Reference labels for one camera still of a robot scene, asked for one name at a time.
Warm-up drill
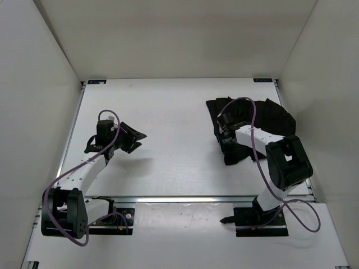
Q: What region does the black pleated skirt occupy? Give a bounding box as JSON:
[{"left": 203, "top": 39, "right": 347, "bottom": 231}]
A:
[{"left": 206, "top": 97, "right": 296, "bottom": 166}]

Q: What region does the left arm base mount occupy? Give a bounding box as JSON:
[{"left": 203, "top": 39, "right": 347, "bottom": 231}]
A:
[{"left": 85, "top": 196, "right": 135, "bottom": 235}]

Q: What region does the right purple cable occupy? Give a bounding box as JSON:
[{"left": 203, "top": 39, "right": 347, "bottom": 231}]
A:
[{"left": 217, "top": 97, "right": 322, "bottom": 233}]

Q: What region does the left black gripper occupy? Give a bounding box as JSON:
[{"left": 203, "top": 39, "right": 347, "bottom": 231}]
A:
[{"left": 111, "top": 120, "right": 146, "bottom": 153}]

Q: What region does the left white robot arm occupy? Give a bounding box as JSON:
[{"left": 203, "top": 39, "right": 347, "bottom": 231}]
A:
[{"left": 41, "top": 112, "right": 147, "bottom": 247}]

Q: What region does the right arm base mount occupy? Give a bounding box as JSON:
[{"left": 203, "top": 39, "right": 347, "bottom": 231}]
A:
[{"left": 220, "top": 199, "right": 289, "bottom": 238}]

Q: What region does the left blue corner label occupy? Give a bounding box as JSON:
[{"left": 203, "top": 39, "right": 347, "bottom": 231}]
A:
[{"left": 87, "top": 80, "right": 107, "bottom": 85}]

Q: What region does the right blue corner label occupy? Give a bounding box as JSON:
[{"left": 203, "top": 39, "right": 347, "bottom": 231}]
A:
[{"left": 253, "top": 78, "right": 273, "bottom": 83}]

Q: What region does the blue corner label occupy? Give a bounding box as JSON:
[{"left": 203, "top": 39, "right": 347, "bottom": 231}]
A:
[
  {"left": 87, "top": 80, "right": 107, "bottom": 85},
  {"left": 253, "top": 78, "right": 273, "bottom": 83}
]

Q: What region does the aluminium front rail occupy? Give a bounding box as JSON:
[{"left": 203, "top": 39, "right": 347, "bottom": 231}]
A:
[{"left": 112, "top": 196, "right": 315, "bottom": 204}]

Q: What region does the purple cable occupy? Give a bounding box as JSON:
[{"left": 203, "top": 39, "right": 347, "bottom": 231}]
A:
[
  {"left": 44, "top": 109, "right": 130, "bottom": 247},
  {"left": 217, "top": 97, "right": 322, "bottom": 233}
]

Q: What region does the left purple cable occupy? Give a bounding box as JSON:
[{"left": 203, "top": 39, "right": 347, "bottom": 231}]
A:
[{"left": 44, "top": 109, "right": 130, "bottom": 247}]

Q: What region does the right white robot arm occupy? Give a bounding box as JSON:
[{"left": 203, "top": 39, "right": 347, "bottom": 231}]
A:
[{"left": 217, "top": 113, "right": 313, "bottom": 225}]

